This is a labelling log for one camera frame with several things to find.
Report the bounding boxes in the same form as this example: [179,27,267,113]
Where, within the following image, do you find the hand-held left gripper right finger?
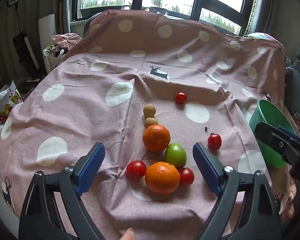
[192,142,283,240]

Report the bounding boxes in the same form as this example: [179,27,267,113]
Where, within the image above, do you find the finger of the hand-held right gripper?
[254,121,300,166]
[276,126,300,147]

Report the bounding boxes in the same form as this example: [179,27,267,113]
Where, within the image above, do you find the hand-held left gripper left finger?
[19,142,106,240]

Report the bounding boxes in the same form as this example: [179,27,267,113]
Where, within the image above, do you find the green plastic bowl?
[249,99,299,169]

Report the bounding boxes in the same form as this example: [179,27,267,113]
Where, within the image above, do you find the red cherry tomato with stem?
[207,132,222,150]

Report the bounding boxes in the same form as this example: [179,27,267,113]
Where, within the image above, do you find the orange mandarin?
[144,161,181,195]
[142,124,171,152]

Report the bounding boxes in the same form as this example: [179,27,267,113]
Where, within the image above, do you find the person's right hand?
[277,177,296,222]

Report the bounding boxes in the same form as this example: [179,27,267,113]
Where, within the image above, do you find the person's left hand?
[119,227,135,240]

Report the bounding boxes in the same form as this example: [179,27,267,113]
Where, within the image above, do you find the red patterned cloth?
[292,112,300,133]

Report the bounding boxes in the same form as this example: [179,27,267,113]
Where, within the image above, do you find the pink polka dot cloth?
[0,9,294,240]

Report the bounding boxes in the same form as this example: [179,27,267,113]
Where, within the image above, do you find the brown longan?
[143,104,157,118]
[144,117,159,129]

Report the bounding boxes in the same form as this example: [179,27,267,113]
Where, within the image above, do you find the light blue cloth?
[244,32,273,41]

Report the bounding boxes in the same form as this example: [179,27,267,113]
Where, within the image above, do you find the printed paper bag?
[0,80,24,124]

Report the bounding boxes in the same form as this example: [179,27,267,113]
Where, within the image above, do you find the black and white patterned bag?
[43,44,65,58]

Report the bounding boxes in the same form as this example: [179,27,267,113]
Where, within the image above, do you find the grey curtain with trim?
[242,0,278,37]

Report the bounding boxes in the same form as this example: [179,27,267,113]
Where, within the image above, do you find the pink crumpled clothes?
[52,33,82,50]

